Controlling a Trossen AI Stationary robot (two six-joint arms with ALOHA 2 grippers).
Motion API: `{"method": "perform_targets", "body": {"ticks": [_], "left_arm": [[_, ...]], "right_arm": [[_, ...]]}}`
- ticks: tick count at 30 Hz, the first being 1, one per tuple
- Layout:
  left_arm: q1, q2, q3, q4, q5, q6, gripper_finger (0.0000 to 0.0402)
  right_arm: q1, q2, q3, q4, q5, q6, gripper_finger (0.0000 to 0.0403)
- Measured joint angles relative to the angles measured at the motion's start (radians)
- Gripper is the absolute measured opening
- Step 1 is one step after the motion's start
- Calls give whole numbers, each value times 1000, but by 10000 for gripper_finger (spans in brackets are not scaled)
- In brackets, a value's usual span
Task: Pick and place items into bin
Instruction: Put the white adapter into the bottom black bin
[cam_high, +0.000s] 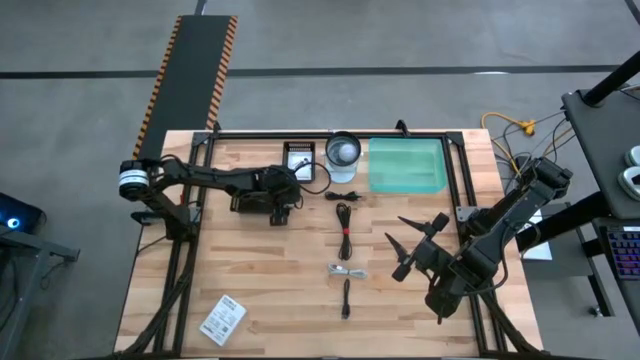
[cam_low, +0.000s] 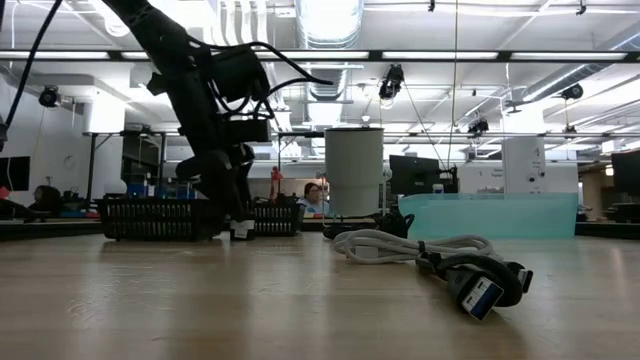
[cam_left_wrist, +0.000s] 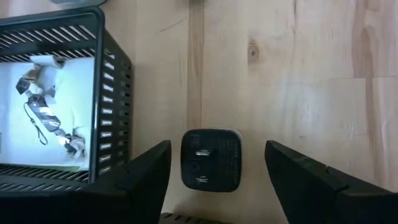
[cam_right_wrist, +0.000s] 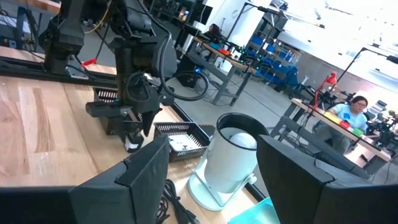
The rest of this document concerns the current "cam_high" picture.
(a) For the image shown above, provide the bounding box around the teal translucent plastic bin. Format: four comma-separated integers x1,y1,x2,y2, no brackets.
368,137,449,195

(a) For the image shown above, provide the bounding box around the yellow cable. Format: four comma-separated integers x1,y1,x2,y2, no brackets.
480,111,539,171

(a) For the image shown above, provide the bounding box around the white cable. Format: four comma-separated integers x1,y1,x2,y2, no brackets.
327,263,369,280

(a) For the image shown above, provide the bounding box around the clear cylinder container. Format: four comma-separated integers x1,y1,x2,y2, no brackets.
324,130,363,185

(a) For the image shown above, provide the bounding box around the wide black mesh basket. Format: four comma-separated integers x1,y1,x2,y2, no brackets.
229,193,275,215

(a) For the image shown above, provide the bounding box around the white paper sheet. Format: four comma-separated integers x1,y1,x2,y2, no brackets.
519,208,554,262

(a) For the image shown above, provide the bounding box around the blue-lit black device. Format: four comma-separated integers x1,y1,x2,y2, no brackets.
0,192,46,234

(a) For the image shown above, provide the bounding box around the black hazard-striped floor mat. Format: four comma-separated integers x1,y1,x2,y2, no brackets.
128,14,239,174

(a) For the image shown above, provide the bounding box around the small black mesh basket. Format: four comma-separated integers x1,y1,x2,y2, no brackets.
282,141,317,184

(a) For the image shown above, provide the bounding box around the short black plug cable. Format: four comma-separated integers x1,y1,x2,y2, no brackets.
324,190,362,203

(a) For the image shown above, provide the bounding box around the black desk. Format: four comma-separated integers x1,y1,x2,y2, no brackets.
514,192,640,336

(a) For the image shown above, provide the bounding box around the black cable with red tie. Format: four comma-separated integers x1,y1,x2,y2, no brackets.
335,202,353,262

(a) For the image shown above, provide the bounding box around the backlit keyboard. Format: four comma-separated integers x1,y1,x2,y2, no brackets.
599,224,640,280

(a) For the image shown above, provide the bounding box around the gray side desk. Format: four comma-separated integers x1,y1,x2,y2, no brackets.
560,88,640,221

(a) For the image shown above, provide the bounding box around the gray metal stand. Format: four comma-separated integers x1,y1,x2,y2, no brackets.
0,224,81,360

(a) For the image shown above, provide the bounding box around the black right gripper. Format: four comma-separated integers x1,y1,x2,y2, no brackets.
384,212,451,282

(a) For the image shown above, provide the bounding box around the white printed paper packet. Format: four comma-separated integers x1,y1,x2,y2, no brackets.
198,293,248,347

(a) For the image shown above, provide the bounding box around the black pole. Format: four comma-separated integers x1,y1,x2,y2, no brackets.
582,49,640,107

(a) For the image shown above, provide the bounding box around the black aluminium table frame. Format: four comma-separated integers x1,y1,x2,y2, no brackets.
114,119,546,360

